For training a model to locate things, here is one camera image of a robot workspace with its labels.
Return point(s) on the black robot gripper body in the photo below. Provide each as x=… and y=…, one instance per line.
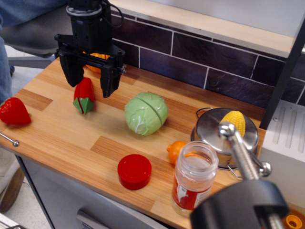
x=91, y=24

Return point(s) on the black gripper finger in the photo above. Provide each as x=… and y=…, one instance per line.
x=110, y=79
x=72, y=68

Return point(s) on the red plastic jar cap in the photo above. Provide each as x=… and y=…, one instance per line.
x=134, y=171

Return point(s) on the orange toy pumpkin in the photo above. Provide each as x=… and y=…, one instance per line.
x=93, y=67

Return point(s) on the red toy pepper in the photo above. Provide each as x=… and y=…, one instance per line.
x=84, y=99

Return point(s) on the grey office chair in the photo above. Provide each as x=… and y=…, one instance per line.
x=36, y=38

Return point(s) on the green toy cabbage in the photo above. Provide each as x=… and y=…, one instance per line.
x=146, y=113

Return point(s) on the red toy strawberry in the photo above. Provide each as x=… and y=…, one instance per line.
x=13, y=111

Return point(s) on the person in blue jeans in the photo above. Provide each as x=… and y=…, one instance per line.
x=13, y=13

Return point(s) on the metal rod with ball end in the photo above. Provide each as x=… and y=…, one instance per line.
x=15, y=143

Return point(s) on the small orange toy fruit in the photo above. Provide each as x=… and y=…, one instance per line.
x=174, y=150

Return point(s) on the stainless steel pot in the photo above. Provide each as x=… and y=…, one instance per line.
x=206, y=130

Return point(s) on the clear plastic spice jar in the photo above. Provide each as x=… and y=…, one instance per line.
x=195, y=170

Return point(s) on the yellow toy corn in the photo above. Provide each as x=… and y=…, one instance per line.
x=237, y=119

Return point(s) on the brown shoe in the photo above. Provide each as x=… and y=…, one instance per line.
x=11, y=191

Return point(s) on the white toy sink drainboard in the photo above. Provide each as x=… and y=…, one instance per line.
x=284, y=149

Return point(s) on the black metal screw clamp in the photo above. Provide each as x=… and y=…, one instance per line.
x=252, y=203

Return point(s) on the orange round knob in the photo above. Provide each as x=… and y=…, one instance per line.
x=294, y=220

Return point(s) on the grey drawer handle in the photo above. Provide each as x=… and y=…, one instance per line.
x=86, y=221

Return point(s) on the black vertical metal post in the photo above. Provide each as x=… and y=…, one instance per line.
x=285, y=75

